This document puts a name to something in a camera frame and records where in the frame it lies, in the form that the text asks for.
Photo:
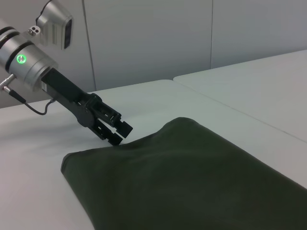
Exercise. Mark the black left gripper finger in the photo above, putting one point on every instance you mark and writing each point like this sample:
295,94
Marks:
112,119
106,134

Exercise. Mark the silver wrist connector stub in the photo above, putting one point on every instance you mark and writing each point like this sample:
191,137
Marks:
6,82

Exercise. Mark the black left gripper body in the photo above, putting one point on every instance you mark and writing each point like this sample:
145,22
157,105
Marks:
69,98

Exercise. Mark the dark green t-shirt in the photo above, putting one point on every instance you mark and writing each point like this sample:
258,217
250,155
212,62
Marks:
180,179

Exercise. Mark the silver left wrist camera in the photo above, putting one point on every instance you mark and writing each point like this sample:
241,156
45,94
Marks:
55,26

